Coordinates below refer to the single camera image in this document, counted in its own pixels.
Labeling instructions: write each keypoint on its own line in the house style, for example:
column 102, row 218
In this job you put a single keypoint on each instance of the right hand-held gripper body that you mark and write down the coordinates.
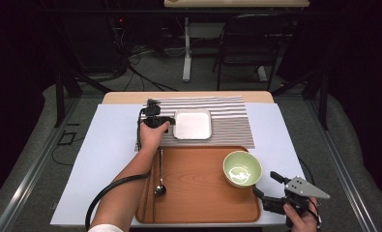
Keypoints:
column 304, row 189

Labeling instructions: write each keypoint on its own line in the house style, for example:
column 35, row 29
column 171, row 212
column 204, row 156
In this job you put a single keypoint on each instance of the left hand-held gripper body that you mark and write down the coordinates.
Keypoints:
column 153, row 121

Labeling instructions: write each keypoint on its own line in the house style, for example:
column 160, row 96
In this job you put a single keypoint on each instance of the white square plate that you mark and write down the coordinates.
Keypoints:
column 192, row 125

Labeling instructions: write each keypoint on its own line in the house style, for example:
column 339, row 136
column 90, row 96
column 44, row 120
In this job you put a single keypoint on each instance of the green bowl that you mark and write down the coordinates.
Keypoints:
column 249, row 159

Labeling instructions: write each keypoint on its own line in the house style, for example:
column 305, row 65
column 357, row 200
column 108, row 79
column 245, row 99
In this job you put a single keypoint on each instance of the brown wooden tray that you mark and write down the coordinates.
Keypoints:
column 198, row 199

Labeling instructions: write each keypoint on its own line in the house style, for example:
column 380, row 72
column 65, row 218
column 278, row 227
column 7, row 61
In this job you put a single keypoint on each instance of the person's left hand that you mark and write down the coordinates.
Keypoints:
column 150, row 138

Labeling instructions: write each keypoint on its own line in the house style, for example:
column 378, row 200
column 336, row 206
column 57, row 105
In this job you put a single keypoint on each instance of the person's right hand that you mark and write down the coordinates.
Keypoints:
column 304, row 222

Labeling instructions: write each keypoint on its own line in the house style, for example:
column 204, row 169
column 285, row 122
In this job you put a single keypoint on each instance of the white table sheet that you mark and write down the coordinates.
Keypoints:
column 114, row 129

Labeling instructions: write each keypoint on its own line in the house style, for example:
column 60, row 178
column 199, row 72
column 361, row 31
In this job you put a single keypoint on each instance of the striped placemat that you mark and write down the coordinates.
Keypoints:
column 230, row 129

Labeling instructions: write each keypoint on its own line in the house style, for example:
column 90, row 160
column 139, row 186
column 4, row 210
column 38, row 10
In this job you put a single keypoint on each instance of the dark equipment with red light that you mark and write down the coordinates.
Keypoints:
column 118, row 35

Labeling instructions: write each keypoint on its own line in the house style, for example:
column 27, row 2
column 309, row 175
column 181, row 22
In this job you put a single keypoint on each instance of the black folding chair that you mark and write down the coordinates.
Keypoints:
column 253, row 38

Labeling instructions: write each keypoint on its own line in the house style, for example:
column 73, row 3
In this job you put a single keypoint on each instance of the white sleeve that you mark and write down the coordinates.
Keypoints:
column 104, row 228

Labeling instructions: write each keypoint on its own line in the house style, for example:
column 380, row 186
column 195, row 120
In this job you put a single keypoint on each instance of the white desk with metal legs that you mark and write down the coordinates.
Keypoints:
column 237, row 3

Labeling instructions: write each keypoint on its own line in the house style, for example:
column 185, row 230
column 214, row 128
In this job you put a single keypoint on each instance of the aluminium floor rail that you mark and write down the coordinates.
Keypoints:
column 34, row 167
column 340, row 167

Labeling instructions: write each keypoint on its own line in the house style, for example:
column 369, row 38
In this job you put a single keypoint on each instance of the black metal frame stand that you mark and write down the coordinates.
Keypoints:
column 60, row 96
column 323, row 96

